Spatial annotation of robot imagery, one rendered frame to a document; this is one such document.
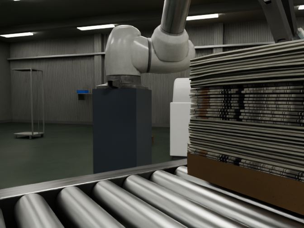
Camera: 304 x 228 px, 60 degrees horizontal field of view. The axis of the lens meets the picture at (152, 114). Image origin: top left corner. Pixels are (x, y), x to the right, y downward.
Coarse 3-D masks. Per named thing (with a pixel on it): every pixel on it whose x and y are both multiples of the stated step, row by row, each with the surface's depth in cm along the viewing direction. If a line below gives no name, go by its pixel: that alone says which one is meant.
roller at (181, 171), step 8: (184, 168) 60; (184, 176) 57; (192, 176) 56; (200, 184) 53; (208, 184) 52; (224, 192) 48; (232, 192) 47; (248, 200) 44; (256, 200) 43; (264, 208) 41; (272, 208) 40; (280, 208) 40; (288, 216) 38; (296, 216) 37
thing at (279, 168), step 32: (192, 64) 50; (224, 64) 43; (256, 64) 38; (288, 64) 34; (192, 96) 51; (224, 96) 44; (256, 96) 39; (288, 96) 35; (192, 128) 51; (224, 128) 45; (256, 128) 40; (288, 128) 36; (224, 160) 44; (256, 160) 40; (288, 160) 36
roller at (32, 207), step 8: (24, 200) 41; (32, 200) 40; (40, 200) 41; (16, 208) 41; (24, 208) 39; (32, 208) 38; (40, 208) 38; (48, 208) 39; (16, 216) 39; (24, 216) 37; (32, 216) 35; (40, 216) 35; (48, 216) 35; (56, 216) 37; (24, 224) 35; (32, 224) 34; (40, 224) 33; (48, 224) 33; (56, 224) 33
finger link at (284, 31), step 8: (272, 0) 39; (280, 0) 40; (264, 8) 41; (272, 8) 40; (280, 8) 40; (272, 16) 41; (280, 16) 40; (272, 24) 42; (280, 24) 41; (288, 24) 41; (272, 32) 43; (280, 32) 42; (288, 32) 41; (288, 40) 42
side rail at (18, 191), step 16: (176, 160) 67; (80, 176) 53; (96, 176) 53; (112, 176) 53; (144, 176) 56; (0, 192) 44; (16, 192) 44; (32, 192) 44; (48, 192) 45; (0, 208) 41; (16, 224) 43; (64, 224) 47
